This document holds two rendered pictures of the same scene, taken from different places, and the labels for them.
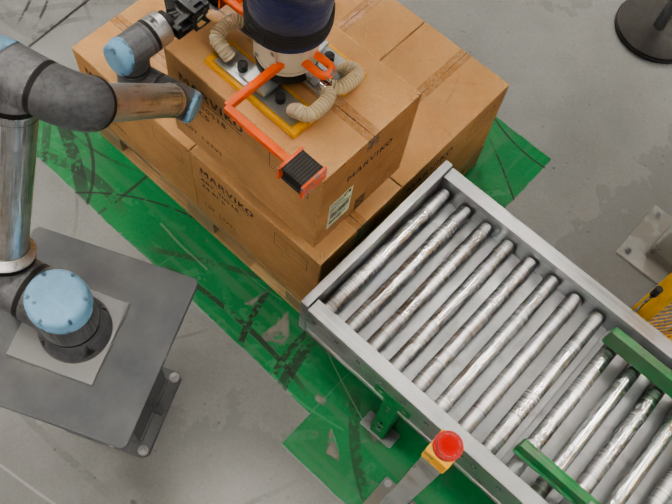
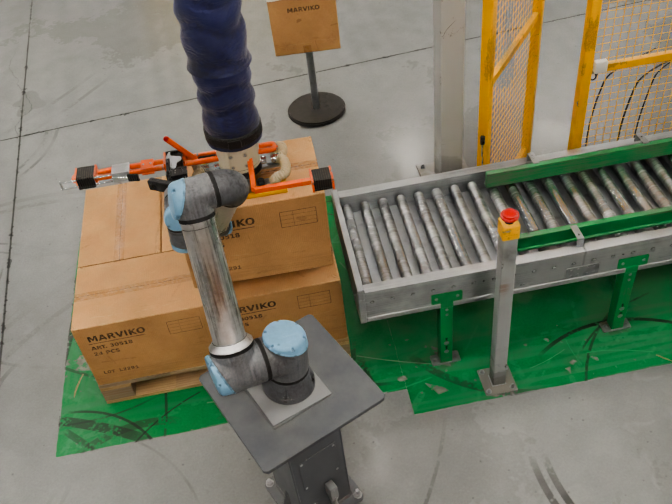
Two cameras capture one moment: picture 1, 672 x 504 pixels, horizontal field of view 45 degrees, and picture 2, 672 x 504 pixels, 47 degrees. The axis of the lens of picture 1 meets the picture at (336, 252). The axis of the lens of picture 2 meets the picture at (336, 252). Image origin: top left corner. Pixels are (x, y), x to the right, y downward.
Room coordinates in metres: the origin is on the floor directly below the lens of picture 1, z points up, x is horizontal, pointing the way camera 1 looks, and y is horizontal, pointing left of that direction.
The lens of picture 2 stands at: (-0.85, 1.53, 3.02)
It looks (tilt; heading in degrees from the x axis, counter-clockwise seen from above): 44 degrees down; 322
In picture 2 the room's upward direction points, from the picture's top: 8 degrees counter-clockwise
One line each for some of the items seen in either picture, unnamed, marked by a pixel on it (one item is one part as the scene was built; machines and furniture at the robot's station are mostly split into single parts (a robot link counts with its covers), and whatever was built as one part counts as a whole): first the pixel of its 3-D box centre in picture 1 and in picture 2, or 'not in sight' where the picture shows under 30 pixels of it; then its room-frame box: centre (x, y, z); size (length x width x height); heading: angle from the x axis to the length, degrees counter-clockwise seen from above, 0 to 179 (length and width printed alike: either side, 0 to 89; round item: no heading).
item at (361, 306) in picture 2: (375, 247); (348, 258); (1.17, -0.13, 0.48); 0.70 x 0.03 x 0.15; 146
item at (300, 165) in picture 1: (301, 172); (321, 179); (0.98, 0.11, 1.19); 0.09 x 0.08 x 0.05; 146
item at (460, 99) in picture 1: (291, 99); (210, 260); (1.79, 0.26, 0.34); 1.20 x 1.00 x 0.40; 56
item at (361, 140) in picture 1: (290, 111); (253, 211); (1.37, 0.20, 0.87); 0.60 x 0.40 x 0.40; 56
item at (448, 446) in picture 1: (447, 446); (509, 217); (0.43, -0.32, 1.02); 0.07 x 0.07 x 0.04
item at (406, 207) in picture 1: (379, 233); (346, 241); (1.17, -0.13, 0.58); 0.70 x 0.03 x 0.06; 146
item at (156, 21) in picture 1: (157, 28); not in sight; (1.32, 0.54, 1.20); 0.09 x 0.05 x 0.10; 56
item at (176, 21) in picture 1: (183, 13); (177, 182); (1.39, 0.49, 1.20); 0.12 x 0.09 x 0.08; 146
